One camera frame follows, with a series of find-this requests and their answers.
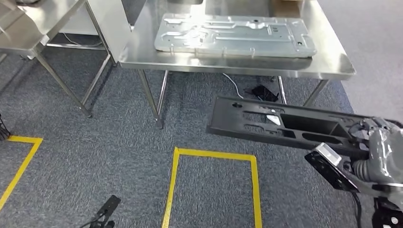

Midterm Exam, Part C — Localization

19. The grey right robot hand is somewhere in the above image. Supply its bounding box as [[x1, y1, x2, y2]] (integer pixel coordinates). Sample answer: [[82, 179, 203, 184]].
[[347, 117, 403, 186]]

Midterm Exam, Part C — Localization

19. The white floor cable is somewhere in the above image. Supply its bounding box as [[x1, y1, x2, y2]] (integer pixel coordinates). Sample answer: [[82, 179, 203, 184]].
[[221, 73, 245, 100]]

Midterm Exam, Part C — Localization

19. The stamped grey metal panel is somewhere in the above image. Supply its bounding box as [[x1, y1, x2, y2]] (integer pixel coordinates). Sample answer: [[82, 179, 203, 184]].
[[154, 12, 317, 59]]

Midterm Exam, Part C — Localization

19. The stainless steel side table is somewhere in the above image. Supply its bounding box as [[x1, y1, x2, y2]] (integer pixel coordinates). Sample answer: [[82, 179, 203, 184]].
[[0, 0, 116, 119]]

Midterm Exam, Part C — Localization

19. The black wire stand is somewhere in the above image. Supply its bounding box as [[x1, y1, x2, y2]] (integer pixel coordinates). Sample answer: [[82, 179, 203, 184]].
[[0, 113, 11, 141]]

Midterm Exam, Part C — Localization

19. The stainless steel workbench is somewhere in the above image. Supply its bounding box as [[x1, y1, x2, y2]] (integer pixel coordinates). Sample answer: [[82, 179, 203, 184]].
[[119, 0, 357, 130]]

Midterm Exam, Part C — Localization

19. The black plastic car part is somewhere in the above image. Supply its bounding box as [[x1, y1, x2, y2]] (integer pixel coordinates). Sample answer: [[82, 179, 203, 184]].
[[206, 95, 378, 158]]

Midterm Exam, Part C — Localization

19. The pale grey panel board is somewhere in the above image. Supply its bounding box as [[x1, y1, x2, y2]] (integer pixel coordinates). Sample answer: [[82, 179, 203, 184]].
[[86, 0, 133, 64]]

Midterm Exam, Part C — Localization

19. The yellow floor tape outline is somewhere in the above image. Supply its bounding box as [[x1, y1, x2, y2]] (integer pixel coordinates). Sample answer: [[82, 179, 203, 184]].
[[0, 135, 44, 212], [161, 146, 263, 228]]

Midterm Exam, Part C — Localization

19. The black camera cable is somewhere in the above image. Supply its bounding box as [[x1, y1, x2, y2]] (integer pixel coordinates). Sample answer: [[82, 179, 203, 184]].
[[351, 190, 363, 228]]

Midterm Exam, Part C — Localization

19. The small black object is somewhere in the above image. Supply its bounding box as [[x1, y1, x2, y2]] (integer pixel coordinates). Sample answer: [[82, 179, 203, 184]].
[[251, 84, 281, 103]]

